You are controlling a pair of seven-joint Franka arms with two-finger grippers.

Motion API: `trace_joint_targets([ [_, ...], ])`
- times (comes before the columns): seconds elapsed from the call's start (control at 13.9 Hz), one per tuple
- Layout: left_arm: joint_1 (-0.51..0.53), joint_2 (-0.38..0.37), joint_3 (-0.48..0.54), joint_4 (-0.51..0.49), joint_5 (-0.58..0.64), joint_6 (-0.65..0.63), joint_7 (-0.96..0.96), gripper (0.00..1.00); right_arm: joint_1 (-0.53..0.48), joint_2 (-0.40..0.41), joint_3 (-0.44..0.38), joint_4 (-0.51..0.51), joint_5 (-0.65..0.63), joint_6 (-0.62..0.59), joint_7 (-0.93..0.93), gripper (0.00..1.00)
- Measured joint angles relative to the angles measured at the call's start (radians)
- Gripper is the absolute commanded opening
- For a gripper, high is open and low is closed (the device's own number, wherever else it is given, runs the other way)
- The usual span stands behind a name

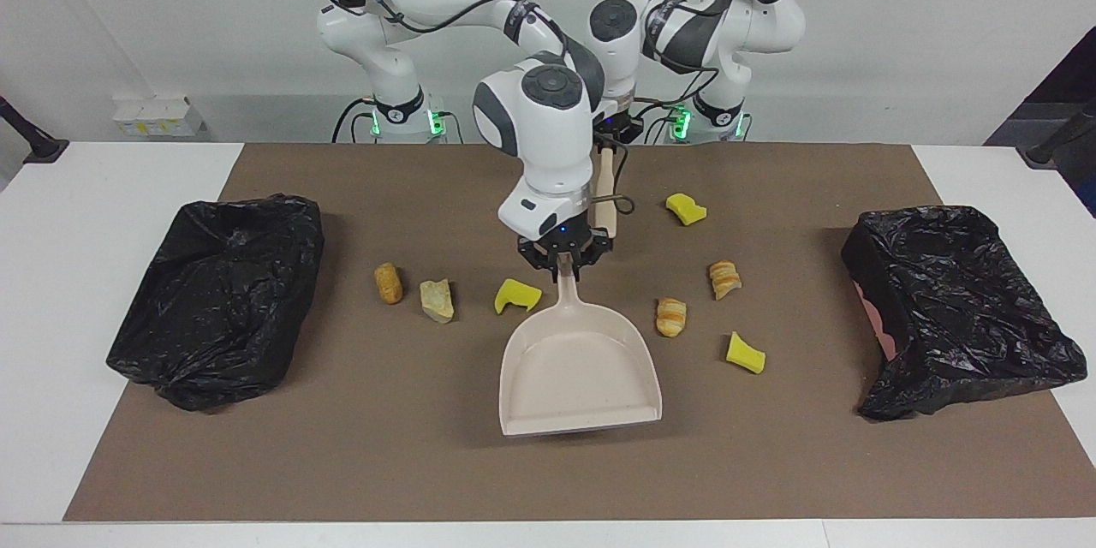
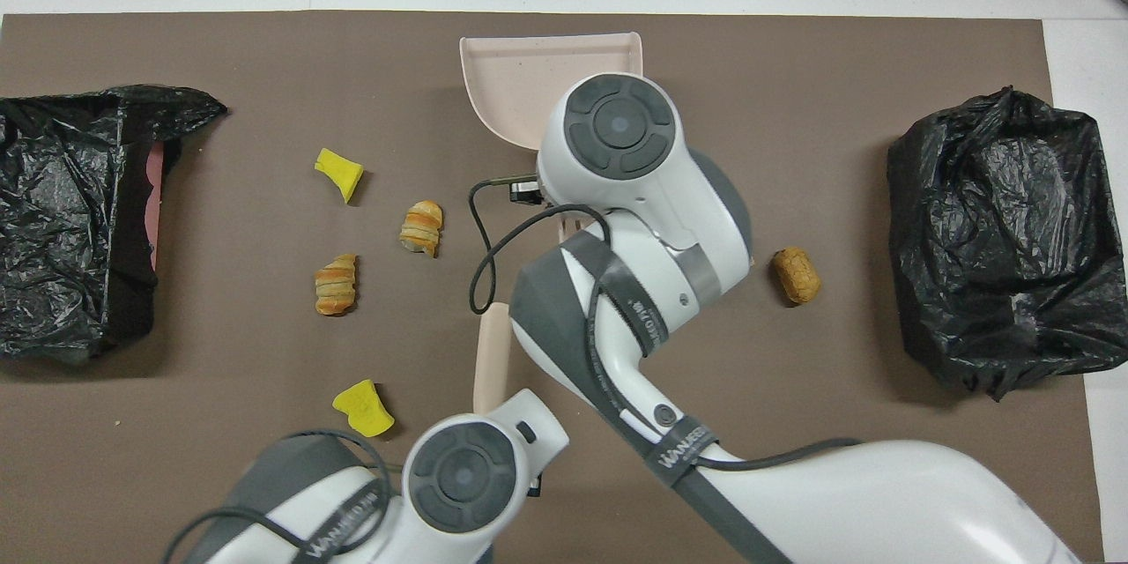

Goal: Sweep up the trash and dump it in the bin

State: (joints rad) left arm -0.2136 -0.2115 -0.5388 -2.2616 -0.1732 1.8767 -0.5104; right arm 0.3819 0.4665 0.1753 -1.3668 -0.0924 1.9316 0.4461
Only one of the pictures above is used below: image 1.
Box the notched yellow sponge piece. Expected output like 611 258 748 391
494 277 543 315

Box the beige brush with black bristles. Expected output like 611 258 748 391
594 146 619 232

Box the yellow green-backed sponge piece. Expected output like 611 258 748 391
666 193 708 227

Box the striped orange foam roll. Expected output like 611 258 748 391
656 297 688 338
709 259 742 301

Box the beige stone-like foam chunk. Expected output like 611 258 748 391
420 278 456 325

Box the beige plastic dustpan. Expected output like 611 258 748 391
499 255 664 438

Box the brown cork-like cylinder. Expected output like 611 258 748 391
374 262 404 305

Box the small yellow sponge piece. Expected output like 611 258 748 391
726 331 767 375

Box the pink plastic bin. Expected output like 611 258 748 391
855 278 900 363

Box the black trash bag lined bin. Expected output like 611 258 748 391
106 195 325 413

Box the black trash bag over pink bin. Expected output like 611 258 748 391
841 205 1088 422

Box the brown paper table mat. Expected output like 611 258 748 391
63 143 1096 523

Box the white power strip box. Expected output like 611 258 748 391
113 96 206 138

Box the black left base cable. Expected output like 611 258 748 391
642 98 686 144

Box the black base cable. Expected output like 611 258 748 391
332 98 378 144
642 98 686 144

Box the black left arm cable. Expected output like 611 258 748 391
634 0 754 116

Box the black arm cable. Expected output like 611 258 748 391
634 0 754 116
321 0 636 217

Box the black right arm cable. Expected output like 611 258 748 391
321 0 636 217

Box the black right base cable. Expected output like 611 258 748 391
332 98 378 144

